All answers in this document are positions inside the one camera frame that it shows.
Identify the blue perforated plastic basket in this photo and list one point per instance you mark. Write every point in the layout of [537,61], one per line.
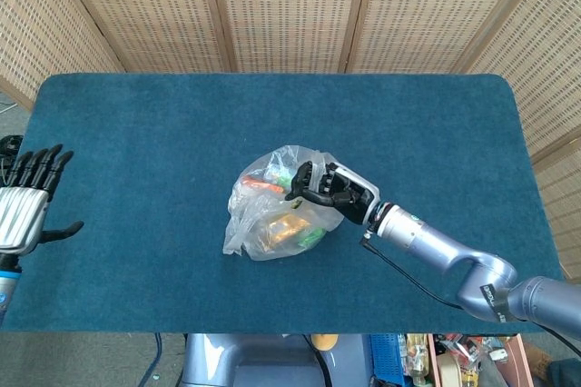
[386,360]

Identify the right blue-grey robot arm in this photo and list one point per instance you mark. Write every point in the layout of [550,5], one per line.
[481,269]

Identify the blue carpet mat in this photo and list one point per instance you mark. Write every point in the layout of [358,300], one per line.
[136,178]

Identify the clear yellow bottle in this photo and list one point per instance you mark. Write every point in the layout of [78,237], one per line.
[417,355]

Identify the woven bamboo folding screen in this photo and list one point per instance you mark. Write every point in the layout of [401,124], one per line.
[290,10]

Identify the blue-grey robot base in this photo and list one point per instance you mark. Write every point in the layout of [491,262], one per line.
[254,360]

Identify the pink box of clutter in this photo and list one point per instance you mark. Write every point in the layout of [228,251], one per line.
[458,360]

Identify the orange round object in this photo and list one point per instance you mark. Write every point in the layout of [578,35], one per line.
[324,341]

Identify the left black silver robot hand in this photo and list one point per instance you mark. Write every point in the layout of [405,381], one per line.
[22,214]

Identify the orange snack packet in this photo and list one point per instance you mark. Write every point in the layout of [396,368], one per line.
[261,184]

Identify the gold foil snack packet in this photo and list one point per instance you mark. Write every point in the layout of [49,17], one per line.
[286,228]

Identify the clear plastic bag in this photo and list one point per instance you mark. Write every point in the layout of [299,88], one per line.
[254,223]

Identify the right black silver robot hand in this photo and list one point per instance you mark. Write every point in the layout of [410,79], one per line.
[349,196]

